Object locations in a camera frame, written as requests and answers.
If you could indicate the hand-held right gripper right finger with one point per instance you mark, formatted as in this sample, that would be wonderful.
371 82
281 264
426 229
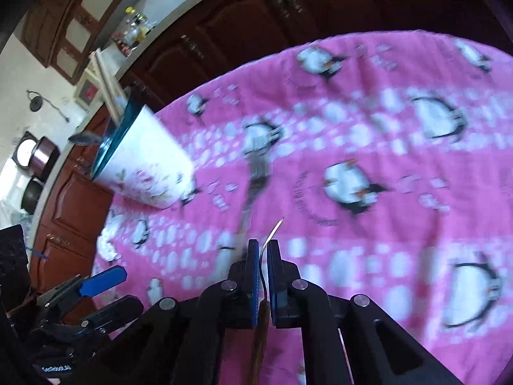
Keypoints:
273 284

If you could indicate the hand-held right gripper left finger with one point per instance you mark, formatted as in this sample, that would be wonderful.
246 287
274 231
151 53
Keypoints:
252 284

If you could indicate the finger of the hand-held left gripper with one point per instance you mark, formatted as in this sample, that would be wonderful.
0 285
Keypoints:
116 308
102 281

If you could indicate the white cup blue inside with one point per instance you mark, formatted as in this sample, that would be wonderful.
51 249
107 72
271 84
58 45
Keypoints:
148 160

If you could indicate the black wok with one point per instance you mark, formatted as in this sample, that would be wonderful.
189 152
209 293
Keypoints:
32 196

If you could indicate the metal fork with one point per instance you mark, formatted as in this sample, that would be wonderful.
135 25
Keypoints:
258 170

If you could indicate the lidded cooking pot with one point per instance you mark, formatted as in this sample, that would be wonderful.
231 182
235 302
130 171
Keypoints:
40 153

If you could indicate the metal spoon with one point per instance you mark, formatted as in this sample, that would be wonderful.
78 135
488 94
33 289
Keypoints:
84 138

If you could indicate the pink penguin blanket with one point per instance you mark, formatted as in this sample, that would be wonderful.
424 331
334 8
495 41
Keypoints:
360 128

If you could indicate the white box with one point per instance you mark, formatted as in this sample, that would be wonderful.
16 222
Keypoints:
86 90

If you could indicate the light wooden chopstick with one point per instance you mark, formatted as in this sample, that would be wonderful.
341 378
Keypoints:
101 80
109 78

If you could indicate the red sauce bottle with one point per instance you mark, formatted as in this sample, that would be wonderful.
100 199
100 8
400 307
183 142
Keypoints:
121 44

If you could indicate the amber oil bottle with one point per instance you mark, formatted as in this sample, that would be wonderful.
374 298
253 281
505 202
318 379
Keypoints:
143 28

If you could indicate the yellow cap oil bottle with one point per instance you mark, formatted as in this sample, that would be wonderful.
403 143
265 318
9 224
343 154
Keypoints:
130 18

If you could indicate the dark wall hanging utensil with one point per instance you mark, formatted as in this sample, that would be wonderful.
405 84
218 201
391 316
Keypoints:
37 103

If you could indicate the glass door wall cabinet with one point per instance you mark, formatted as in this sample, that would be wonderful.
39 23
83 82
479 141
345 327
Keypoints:
68 20

